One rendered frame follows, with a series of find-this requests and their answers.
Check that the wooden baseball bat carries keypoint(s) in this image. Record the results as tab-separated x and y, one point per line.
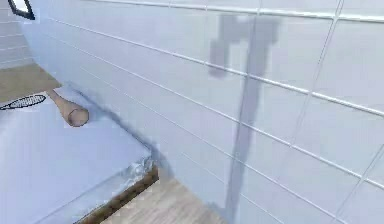
71	112

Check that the black framed window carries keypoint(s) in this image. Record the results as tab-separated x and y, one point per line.
22	8

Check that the white bed with wooden base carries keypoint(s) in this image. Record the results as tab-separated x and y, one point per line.
60	160

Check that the black tennis racket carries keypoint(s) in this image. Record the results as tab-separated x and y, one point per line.
25	101

